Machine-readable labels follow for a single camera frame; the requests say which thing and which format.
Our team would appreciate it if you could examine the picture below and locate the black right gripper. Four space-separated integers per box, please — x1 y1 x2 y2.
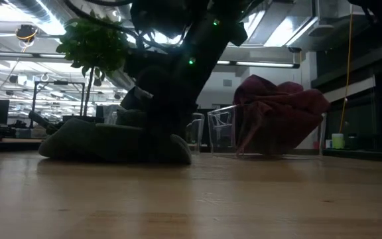
149 61 214 117

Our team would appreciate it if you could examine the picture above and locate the clear acrylic bin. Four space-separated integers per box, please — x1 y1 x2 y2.
206 104 327 159
184 112 206 156

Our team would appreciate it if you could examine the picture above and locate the long hanging light bar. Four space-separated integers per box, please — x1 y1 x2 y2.
216 59 301 70

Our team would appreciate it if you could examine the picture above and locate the green leafy potted plant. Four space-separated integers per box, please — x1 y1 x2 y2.
55 9 131 117

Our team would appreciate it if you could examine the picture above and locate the black slanted bar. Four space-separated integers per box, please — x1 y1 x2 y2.
28 110 60 135

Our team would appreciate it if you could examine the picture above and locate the light green cup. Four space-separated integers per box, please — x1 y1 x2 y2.
331 133 346 150

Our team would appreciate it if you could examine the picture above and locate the round black ceiling device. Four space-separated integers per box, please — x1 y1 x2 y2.
15 24 40 43

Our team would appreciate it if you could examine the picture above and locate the tan background desk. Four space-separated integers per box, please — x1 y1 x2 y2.
0 137 45 155

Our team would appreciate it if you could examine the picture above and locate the dark side counter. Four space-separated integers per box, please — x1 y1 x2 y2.
322 148 382 164

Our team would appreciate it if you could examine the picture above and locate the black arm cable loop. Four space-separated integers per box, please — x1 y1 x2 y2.
63 0 185 50

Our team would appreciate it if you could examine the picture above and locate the black background frame stand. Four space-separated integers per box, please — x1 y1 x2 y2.
31 80 86 118

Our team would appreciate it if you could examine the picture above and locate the yellow hanging cable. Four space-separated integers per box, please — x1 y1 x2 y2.
338 0 355 134

